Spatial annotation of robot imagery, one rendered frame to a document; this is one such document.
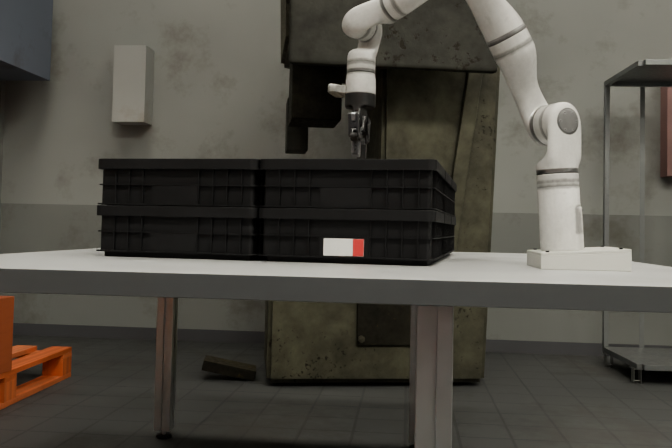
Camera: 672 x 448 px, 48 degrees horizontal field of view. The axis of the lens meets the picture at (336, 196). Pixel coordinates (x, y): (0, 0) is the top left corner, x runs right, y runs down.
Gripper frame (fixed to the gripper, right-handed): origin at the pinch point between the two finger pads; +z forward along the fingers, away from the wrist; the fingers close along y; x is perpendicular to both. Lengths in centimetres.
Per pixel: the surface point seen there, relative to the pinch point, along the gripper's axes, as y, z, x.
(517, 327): 323, 79, -30
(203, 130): 288, -45, 179
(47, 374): 145, 95, 190
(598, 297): -55, 28, -52
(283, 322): 170, 65, 76
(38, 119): 268, -51, 294
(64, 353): 148, 84, 182
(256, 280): -64, 27, 1
